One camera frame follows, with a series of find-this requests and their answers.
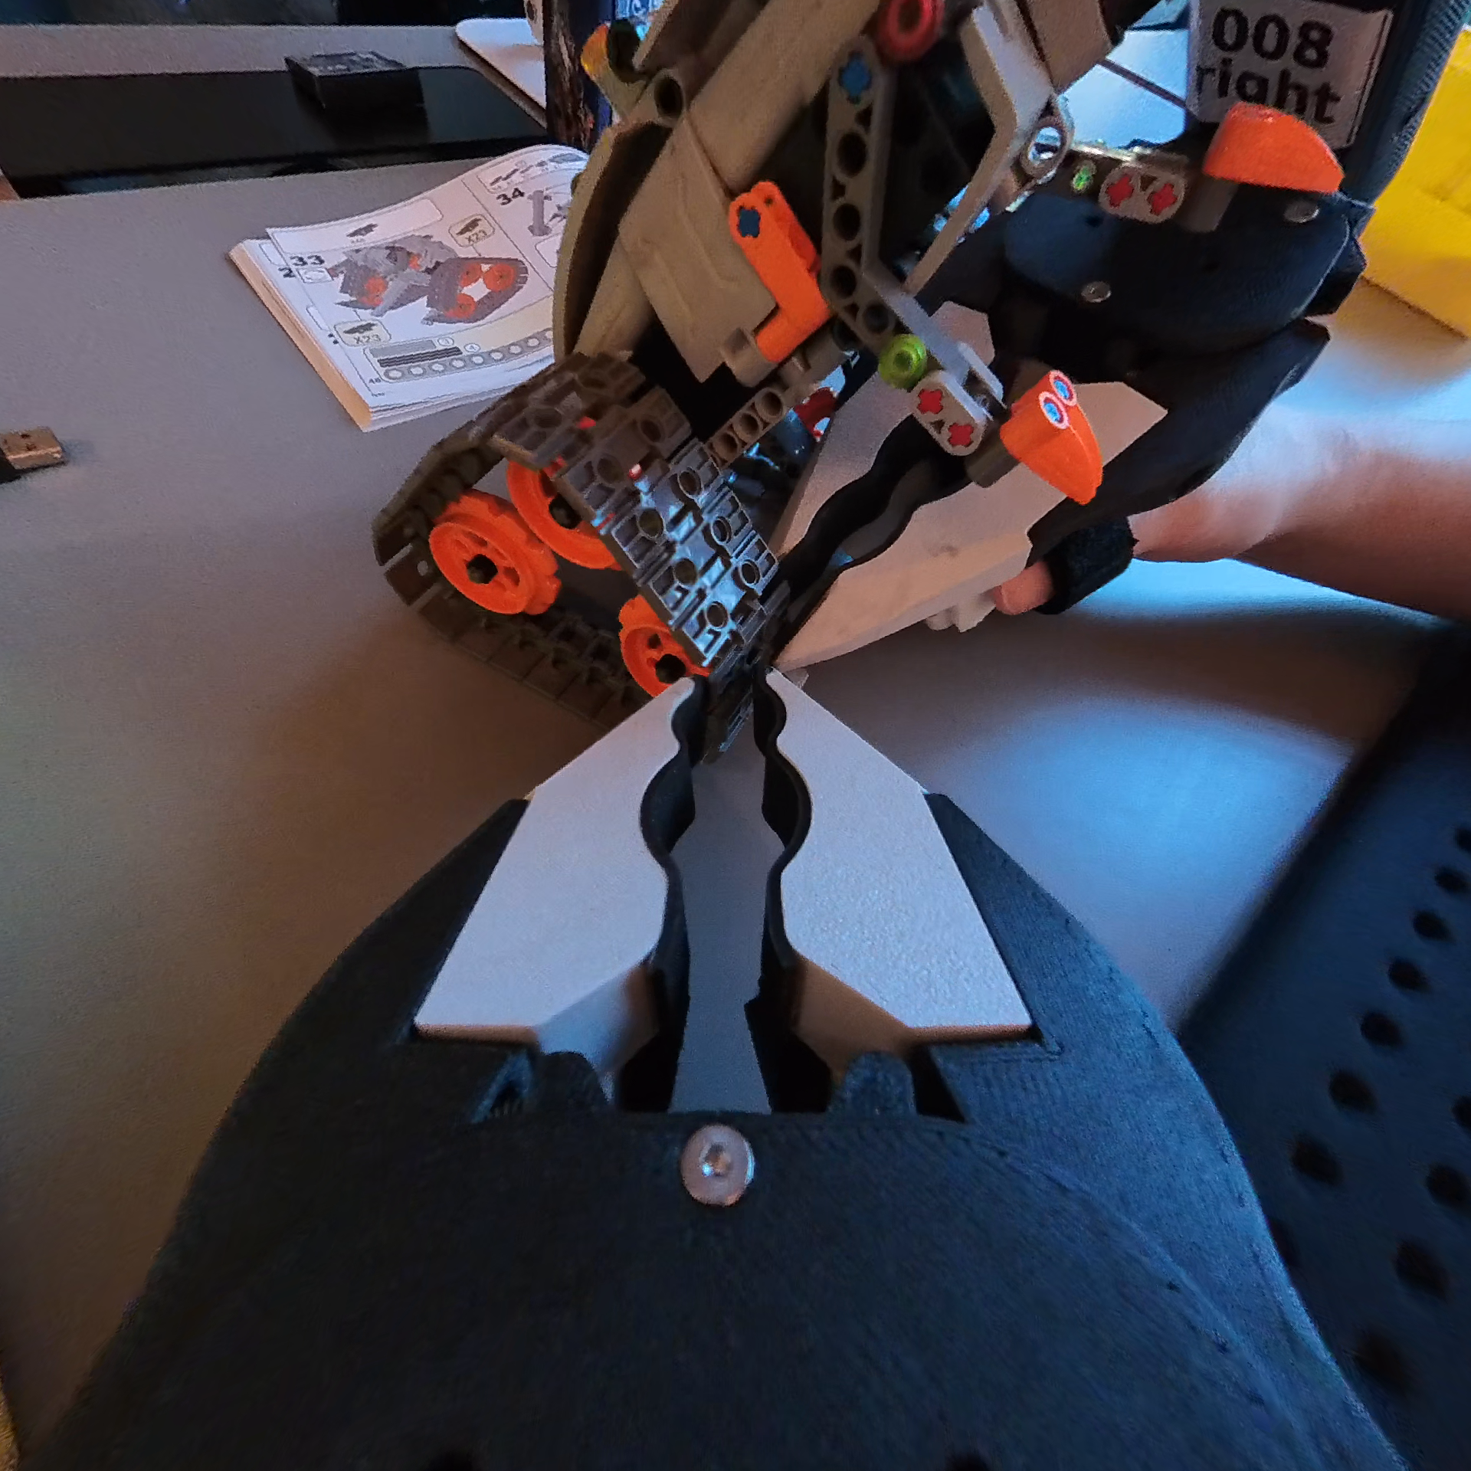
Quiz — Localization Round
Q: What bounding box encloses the small black box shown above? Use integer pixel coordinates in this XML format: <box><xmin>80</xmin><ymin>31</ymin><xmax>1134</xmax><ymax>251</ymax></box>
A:
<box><xmin>285</xmin><ymin>52</ymin><xmax>414</xmax><ymax>113</ymax></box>

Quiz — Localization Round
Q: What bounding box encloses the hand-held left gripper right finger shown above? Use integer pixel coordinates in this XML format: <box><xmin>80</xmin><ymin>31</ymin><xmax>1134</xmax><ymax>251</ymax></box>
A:
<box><xmin>747</xmin><ymin>671</ymin><xmax>1034</xmax><ymax>1115</ymax></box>

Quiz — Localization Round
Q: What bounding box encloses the grey desk with black inset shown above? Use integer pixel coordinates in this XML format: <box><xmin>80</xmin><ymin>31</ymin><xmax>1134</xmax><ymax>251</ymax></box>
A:
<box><xmin>0</xmin><ymin>24</ymin><xmax>546</xmax><ymax>200</ymax></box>

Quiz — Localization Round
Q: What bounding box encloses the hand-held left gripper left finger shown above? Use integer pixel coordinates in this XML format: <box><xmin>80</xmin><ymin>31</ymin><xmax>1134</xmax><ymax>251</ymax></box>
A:
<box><xmin>411</xmin><ymin>678</ymin><xmax>705</xmax><ymax>1115</ymax></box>

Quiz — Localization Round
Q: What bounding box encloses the person's right hand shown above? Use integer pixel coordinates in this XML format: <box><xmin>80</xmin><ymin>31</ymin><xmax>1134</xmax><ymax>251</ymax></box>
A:
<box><xmin>987</xmin><ymin>418</ymin><xmax>1307</xmax><ymax>621</ymax></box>

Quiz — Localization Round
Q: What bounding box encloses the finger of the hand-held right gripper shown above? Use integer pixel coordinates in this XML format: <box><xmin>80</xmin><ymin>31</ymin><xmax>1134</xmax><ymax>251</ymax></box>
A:
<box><xmin>770</xmin><ymin>383</ymin><xmax>1171</xmax><ymax>671</ymax></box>
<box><xmin>763</xmin><ymin>305</ymin><xmax>1003</xmax><ymax>650</ymax></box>

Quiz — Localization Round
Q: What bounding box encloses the grey orange tracked toy robot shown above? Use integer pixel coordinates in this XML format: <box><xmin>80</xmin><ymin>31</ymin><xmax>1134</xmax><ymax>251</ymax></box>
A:
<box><xmin>372</xmin><ymin>0</ymin><xmax>1346</xmax><ymax>761</ymax></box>

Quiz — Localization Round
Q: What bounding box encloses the yellow plastic box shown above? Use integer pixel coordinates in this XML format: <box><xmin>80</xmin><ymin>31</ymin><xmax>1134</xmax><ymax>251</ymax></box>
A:
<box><xmin>1360</xmin><ymin>69</ymin><xmax>1471</xmax><ymax>340</ymax></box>

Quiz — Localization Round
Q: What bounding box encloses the dark printed cardboard box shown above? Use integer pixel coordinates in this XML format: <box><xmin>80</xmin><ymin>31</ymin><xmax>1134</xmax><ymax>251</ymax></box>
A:
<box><xmin>537</xmin><ymin>0</ymin><xmax>644</xmax><ymax>151</ymax></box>

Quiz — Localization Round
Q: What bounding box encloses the white instruction booklet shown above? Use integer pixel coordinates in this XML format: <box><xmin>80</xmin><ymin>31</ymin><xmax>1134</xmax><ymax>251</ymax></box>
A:
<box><xmin>229</xmin><ymin>144</ymin><xmax>589</xmax><ymax>433</ymax></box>

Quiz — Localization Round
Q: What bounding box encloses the person's right forearm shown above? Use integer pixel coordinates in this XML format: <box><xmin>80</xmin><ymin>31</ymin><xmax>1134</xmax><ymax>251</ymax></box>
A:
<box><xmin>1292</xmin><ymin>409</ymin><xmax>1471</xmax><ymax>622</ymax></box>

